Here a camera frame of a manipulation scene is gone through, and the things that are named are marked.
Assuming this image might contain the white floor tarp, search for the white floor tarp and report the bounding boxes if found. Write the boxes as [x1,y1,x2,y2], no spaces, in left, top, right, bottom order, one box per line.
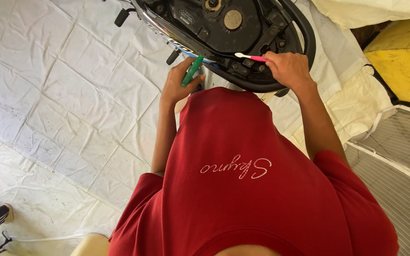
[0,0,369,214]

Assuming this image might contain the round brass fuel cap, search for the round brass fuel cap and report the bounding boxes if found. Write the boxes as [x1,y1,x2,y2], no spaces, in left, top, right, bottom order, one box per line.
[224,9,243,30]

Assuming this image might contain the person's red shirt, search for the person's red shirt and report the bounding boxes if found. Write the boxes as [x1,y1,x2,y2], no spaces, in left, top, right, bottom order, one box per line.
[107,87,400,256]

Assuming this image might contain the cream fabric cover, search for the cream fabric cover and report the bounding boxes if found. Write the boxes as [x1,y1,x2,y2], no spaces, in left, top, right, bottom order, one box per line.
[310,0,410,30]

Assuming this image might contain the white framed metal grate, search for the white framed metal grate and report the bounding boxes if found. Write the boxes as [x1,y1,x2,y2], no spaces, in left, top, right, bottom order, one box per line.
[343,105,410,256]

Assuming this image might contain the pink and white toothbrush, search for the pink and white toothbrush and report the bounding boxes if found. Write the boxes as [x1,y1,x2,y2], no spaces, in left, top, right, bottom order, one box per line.
[234,52,269,63]

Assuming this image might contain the black motorcycle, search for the black motorcycle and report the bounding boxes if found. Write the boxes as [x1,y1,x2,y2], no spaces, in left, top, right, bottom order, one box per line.
[114,0,317,97]

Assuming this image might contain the yellow painted block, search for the yellow painted block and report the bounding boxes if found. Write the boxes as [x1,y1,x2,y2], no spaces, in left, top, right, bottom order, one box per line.
[363,19,410,108]

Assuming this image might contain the cream woven sack cloth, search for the cream woven sack cloth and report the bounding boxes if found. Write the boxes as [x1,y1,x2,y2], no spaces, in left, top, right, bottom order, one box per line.
[262,57,398,157]

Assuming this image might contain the green plastic tool handle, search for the green plastic tool handle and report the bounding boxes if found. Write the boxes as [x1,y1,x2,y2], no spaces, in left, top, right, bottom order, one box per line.
[181,55,204,87]

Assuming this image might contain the person's right hand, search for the person's right hand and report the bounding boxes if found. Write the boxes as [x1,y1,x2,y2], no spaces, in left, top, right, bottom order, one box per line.
[263,50,317,94]

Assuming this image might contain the black rubber foot peg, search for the black rubber foot peg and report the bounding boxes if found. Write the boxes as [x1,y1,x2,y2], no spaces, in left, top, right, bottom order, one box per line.
[114,8,136,28]
[166,48,182,65]

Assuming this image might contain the person's left hand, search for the person's left hand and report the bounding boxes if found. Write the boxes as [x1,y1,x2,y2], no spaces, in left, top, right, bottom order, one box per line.
[160,56,206,104]

